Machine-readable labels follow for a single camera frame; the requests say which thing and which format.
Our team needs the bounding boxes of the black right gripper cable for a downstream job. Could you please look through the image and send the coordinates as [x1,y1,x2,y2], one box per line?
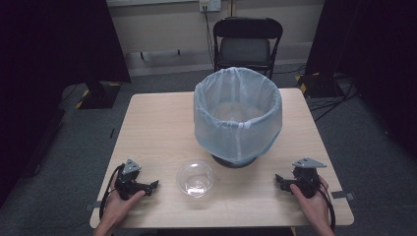
[314,179,337,232]

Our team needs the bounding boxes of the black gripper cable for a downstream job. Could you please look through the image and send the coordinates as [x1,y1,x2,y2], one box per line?
[98,163,126,221]
[314,179,337,232]

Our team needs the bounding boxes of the black floor cables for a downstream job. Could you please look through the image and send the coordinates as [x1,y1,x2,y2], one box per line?
[273,64,360,123]

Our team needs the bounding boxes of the white wall outlet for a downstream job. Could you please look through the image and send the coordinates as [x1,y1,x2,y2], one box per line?
[198,0,222,14]

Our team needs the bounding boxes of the person's left hand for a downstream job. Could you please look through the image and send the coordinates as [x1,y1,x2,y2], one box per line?
[97,182,148,231]

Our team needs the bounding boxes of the black wall cable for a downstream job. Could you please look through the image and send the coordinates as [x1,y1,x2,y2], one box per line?
[202,5,216,68]

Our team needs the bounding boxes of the black floor box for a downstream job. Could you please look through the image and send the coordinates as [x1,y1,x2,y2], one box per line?
[297,73,346,99]

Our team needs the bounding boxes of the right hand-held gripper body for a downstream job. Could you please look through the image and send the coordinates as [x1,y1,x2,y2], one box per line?
[289,156,328,200]

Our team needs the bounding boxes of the black stand base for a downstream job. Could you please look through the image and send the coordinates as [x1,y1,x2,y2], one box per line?
[78,81,123,110]

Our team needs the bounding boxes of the bin with blue liner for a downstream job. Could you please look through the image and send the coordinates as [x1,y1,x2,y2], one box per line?
[193,66,283,165]

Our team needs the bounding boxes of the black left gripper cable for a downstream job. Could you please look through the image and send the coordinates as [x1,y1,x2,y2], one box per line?
[98,163,126,221]

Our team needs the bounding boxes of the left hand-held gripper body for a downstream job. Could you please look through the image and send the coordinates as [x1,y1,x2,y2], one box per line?
[114,158,149,202]

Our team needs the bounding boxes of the black folding chair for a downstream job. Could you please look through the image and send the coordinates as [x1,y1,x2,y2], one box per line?
[212,16,284,81]

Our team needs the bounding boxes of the person's right hand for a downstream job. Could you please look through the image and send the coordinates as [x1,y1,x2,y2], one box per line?
[289,175,331,231]

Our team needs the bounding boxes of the dark curtain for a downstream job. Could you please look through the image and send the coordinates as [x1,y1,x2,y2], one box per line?
[0,0,132,208]
[304,0,417,158]

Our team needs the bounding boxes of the clear plastic bowl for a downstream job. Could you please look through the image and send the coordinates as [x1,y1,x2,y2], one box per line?
[175,159,216,199]

